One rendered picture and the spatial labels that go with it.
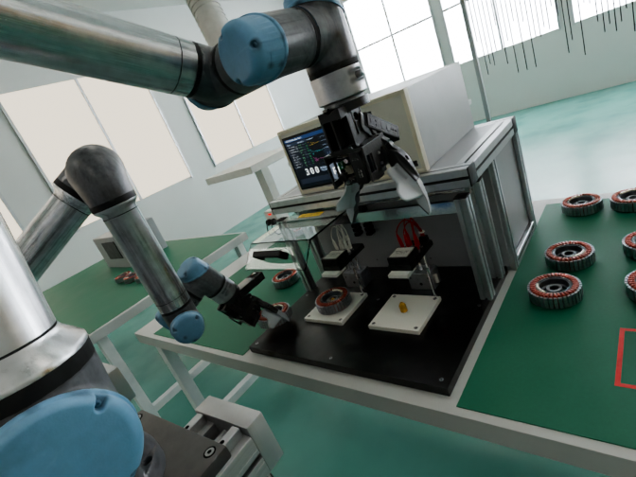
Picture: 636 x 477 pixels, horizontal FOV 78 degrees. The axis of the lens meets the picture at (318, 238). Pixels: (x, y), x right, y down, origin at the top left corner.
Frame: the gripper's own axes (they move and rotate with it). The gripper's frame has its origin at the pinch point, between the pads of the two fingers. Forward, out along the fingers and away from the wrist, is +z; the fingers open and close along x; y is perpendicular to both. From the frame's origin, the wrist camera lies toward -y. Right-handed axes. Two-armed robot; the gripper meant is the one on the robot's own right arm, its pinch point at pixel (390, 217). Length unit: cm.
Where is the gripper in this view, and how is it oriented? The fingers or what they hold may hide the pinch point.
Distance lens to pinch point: 67.1
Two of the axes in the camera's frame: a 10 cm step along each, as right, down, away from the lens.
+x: 7.6, -0.7, -6.4
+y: -5.4, 4.7, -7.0
